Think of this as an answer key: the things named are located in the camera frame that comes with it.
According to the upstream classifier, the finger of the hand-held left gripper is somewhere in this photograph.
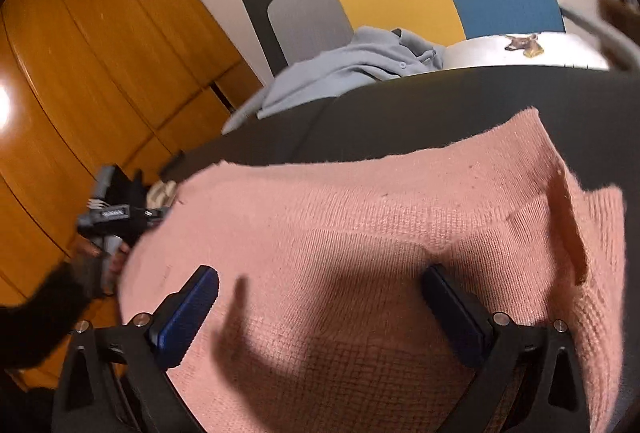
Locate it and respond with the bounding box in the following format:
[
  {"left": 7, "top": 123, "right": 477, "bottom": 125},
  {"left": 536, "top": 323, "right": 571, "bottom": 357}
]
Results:
[{"left": 141, "top": 207, "right": 175, "bottom": 228}]

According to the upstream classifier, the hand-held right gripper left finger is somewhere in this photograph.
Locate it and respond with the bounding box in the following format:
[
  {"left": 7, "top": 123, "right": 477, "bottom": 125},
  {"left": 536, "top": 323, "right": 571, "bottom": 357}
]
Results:
[{"left": 50, "top": 264, "right": 221, "bottom": 433}]

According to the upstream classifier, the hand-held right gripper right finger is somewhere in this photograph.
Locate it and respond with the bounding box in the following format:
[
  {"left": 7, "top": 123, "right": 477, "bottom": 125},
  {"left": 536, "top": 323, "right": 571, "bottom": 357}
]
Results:
[{"left": 420, "top": 263, "right": 591, "bottom": 433}]

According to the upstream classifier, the pink knitted sweater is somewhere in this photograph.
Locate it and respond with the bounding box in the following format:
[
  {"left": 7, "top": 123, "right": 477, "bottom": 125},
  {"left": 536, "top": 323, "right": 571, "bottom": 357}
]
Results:
[{"left": 117, "top": 108, "right": 628, "bottom": 433}]

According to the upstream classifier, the person's left hand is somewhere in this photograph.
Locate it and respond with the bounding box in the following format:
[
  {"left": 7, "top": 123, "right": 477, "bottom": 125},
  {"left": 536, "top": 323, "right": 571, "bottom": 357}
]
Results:
[{"left": 74, "top": 238, "right": 128, "bottom": 294}]

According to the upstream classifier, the white cloth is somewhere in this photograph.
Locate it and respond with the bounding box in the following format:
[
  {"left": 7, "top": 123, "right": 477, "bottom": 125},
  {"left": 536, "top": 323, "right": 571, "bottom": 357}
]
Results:
[{"left": 147, "top": 180, "right": 178, "bottom": 208}]

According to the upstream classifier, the wooden wardrobe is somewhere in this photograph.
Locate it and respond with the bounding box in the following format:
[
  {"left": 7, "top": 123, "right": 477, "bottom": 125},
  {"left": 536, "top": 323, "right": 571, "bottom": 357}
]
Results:
[{"left": 0, "top": 0, "right": 266, "bottom": 394}]

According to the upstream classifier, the light blue garment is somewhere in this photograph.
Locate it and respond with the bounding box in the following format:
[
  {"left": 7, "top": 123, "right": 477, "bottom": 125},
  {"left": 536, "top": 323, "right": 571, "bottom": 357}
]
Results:
[{"left": 221, "top": 27, "right": 446, "bottom": 134}]

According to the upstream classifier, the white printed t-shirt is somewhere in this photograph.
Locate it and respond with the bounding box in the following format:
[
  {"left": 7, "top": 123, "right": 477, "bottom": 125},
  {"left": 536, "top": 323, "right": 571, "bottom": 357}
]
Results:
[{"left": 442, "top": 32, "right": 613, "bottom": 72}]

